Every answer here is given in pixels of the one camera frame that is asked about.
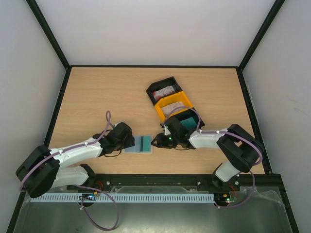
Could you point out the black aluminium frame rail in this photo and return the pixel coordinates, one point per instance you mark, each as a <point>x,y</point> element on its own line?
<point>201,183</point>

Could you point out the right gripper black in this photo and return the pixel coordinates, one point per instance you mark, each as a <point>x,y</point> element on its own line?
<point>157,141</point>

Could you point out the beige card holder wallet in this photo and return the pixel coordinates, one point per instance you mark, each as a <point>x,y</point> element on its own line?
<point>134,149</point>

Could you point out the black bin with teal cards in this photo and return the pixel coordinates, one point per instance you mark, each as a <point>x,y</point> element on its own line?
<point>184,114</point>

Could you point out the stack of red white cards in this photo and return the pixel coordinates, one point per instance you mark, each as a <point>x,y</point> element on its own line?
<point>163,92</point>

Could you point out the white cards in yellow bin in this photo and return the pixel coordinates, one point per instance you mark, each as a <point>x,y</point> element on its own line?
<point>167,109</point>

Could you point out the light blue cable duct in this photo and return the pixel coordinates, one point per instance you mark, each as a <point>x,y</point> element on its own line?
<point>126,198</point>

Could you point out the teal cards stack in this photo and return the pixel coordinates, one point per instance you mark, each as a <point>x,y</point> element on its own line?
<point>189,123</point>

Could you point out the yellow bin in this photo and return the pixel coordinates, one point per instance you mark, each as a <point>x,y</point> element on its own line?
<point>168,103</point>

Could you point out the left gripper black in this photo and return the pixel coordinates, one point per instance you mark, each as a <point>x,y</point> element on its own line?
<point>130,141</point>

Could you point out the black bin with red cards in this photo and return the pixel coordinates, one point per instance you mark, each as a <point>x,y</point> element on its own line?
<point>171,81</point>

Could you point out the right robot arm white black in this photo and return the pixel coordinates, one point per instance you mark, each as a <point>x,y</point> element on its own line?
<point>242,150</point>

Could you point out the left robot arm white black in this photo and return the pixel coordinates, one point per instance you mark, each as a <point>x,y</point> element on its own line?
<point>45,168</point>

